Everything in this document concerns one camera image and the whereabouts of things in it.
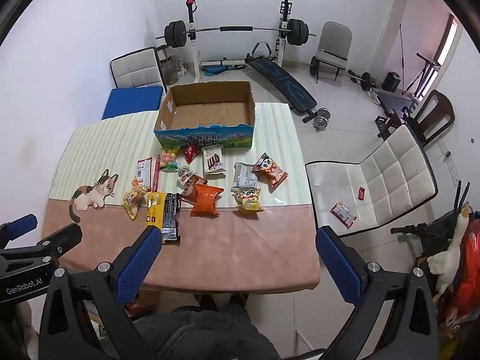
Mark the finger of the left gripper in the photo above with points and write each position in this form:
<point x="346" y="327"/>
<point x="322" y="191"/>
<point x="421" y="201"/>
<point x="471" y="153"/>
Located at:
<point x="57" y="244"/>
<point x="10" y="231"/>

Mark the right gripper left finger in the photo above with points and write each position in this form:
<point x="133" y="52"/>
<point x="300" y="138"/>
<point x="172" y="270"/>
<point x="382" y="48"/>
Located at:
<point x="66" y="330"/>

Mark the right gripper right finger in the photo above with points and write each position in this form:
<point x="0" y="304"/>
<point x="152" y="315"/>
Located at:
<point x="410" y="331"/>

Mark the yellow pastry packet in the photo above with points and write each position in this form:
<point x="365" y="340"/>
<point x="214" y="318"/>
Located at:
<point x="133" y="198"/>

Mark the yellow black snack bag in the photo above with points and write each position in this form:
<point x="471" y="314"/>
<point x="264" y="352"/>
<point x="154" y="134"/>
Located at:
<point x="163" y="212"/>

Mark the red white packet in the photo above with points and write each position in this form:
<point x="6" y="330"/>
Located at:
<point x="144" y="173"/>
<point x="341" y="212"/>

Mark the brown snack bag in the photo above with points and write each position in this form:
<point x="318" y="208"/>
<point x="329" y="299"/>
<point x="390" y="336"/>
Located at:
<point x="189" y="193"/>

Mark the orange chip bag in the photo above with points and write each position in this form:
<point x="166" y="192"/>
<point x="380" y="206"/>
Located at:
<point x="206" y="199"/>

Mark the red sausage stick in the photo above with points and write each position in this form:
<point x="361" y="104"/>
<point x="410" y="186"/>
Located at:
<point x="156" y="174"/>

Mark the white green snack packet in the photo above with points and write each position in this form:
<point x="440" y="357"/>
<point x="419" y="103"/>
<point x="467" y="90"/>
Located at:
<point x="184" y="174"/>

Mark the colourful candy ball bag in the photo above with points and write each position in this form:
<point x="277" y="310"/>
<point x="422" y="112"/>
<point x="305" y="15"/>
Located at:
<point x="168" y="159"/>

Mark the small red chocolate packet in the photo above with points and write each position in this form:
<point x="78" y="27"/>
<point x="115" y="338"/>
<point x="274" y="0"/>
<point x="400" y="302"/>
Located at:
<point x="190" y="153"/>

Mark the yellow panda snack bag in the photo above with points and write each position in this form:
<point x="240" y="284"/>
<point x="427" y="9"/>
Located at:
<point x="248" y="200"/>

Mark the grey white snack packet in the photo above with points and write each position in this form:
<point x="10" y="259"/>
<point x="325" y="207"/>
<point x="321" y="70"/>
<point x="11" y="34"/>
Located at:
<point x="244" y="177"/>

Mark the orange panda snack bag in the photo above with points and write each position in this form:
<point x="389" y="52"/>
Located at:
<point x="266" y="166"/>

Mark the white goose plush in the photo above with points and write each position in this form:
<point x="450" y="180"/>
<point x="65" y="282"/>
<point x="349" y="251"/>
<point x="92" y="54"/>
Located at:
<point x="446" y="264"/>

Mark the red white packet on chair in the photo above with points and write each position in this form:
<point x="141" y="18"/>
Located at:
<point x="341" y="212"/>

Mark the white padded chair right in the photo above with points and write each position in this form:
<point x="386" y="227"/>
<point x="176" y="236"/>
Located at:
<point x="397" y="178"/>

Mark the small red packet on chair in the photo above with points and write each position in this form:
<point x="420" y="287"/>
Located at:
<point x="361" y="194"/>

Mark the white chair blue cushion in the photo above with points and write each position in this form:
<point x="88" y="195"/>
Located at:
<point x="139" y="83"/>

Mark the cardboard snack box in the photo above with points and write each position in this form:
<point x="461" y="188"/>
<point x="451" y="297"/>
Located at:
<point x="207" y="114"/>

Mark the dark wooden chair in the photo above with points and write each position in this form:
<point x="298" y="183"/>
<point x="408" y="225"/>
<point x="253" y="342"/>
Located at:
<point x="434" y="117"/>

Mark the chrome dumbbell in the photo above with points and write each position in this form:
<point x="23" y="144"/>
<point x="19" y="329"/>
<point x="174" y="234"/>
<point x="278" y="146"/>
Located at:
<point x="321" y="119"/>

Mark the barbell on white rack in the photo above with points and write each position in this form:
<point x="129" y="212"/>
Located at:
<point x="294" y="32"/>

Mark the floor barbell black plates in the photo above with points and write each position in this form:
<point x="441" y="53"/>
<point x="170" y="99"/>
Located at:
<point x="366" y="80"/>

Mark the black speaker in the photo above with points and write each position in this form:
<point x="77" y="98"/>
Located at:
<point x="391" y="82"/>

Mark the blue sit-up bench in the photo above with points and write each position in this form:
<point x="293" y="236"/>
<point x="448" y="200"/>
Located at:
<point x="299" y="99"/>

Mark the grey folding chair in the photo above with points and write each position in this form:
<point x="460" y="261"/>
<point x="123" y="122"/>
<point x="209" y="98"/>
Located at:
<point x="333" y="49"/>

